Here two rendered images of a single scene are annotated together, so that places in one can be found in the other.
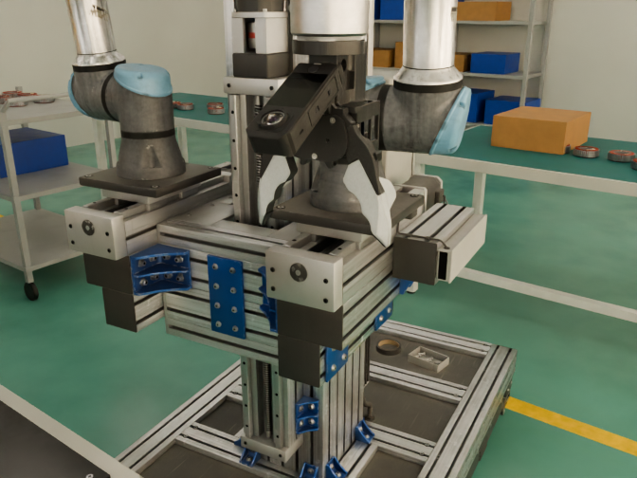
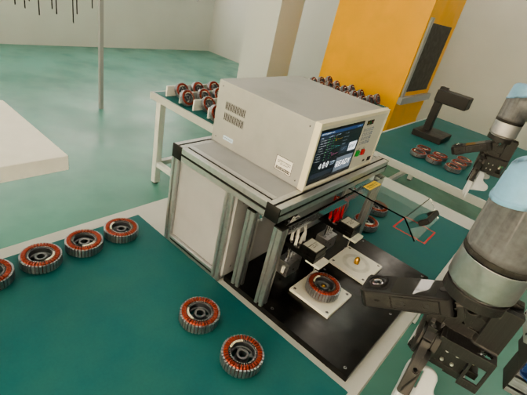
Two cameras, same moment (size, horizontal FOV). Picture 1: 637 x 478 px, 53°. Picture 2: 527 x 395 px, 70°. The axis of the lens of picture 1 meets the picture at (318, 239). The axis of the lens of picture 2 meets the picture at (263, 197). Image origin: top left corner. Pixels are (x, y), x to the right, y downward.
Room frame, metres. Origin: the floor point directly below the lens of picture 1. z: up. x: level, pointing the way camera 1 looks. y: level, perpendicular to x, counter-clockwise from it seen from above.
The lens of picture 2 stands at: (0.36, -0.36, 1.60)
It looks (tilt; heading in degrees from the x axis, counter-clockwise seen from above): 29 degrees down; 87
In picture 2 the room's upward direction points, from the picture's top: 14 degrees clockwise
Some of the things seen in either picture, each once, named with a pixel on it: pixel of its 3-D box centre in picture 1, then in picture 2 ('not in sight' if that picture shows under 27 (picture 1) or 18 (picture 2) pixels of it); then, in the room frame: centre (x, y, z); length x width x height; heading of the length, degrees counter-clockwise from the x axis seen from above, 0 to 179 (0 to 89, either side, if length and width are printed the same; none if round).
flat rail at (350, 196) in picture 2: not in sight; (337, 203); (0.66, 0.74, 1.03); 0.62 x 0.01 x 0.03; 53
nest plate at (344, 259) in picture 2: not in sight; (355, 264); (0.81, 0.77, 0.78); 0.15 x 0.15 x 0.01; 53
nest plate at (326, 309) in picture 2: not in sight; (321, 292); (0.66, 0.58, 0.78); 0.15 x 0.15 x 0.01; 53
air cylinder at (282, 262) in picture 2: not in sight; (288, 262); (0.55, 0.67, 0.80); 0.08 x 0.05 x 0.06; 53
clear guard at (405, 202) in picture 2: not in sight; (387, 199); (0.84, 0.83, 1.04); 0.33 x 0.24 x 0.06; 143
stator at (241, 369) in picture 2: not in sight; (241, 355); (0.44, 0.29, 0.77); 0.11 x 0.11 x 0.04
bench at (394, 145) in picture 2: not in sight; (441, 188); (2.01, 2.69, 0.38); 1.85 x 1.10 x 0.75; 53
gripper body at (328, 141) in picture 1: (332, 101); (461, 325); (0.65, -0.01, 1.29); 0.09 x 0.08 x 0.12; 152
